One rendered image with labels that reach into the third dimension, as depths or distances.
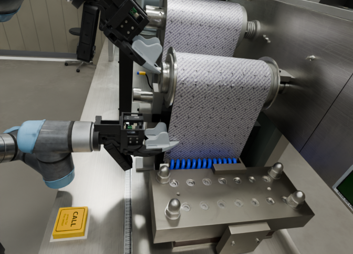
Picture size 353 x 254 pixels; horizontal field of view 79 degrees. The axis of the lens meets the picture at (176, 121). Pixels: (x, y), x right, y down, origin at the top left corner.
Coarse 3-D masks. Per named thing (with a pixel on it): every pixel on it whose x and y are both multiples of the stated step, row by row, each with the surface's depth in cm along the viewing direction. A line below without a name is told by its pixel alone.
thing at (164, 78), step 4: (160, 64) 52; (164, 64) 49; (168, 64) 50; (164, 68) 49; (168, 68) 49; (164, 72) 48; (168, 72) 49; (160, 76) 51; (164, 76) 48; (168, 76) 49; (160, 80) 52; (164, 80) 49; (168, 80) 49; (160, 84) 51; (164, 84) 49; (168, 84) 49; (160, 88) 51; (164, 88) 50; (168, 88) 50; (160, 92) 52; (164, 92) 52
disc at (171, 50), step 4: (172, 48) 48; (168, 52) 53; (172, 52) 48; (172, 56) 48; (172, 60) 48; (176, 64) 46; (176, 68) 45; (176, 72) 45; (172, 84) 47; (172, 88) 47; (172, 92) 47; (172, 96) 47; (164, 100) 56; (168, 100) 51; (172, 100) 48; (168, 104) 51
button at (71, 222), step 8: (64, 208) 55; (72, 208) 56; (80, 208) 56; (64, 216) 54; (72, 216) 54; (80, 216) 54; (56, 224) 52; (64, 224) 52; (72, 224) 52; (80, 224) 53; (56, 232) 50; (64, 232) 51; (72, 232) 51; (80, 232) 52
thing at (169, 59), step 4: (168, 56) 51; (168, 60) 51; (172, 64) 47; (172, 68) 47; (172, 72) 47; (272, 72) 53; (172, 76) 47; (272, 76) 53; (172, 80) 47; (272, 80) 53; (272, 84) 53; (272, 88) 53; (168, 92) 50; (164, 96) 55; (168, 96) 50; (268, 96) 54
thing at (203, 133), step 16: (176, 112) 51; (192, 112) 52; (208, 112) 53; (224, 112) 54; (240, 112) 55; (256, 112) 56; (176, 128) 54; (192, 128) 55; (208, 128) 56; (224, 128) 57; (240, 128) 58; (192, 144) 59; (208, 144) 60; (224, 144) 61; (240, 144) 62
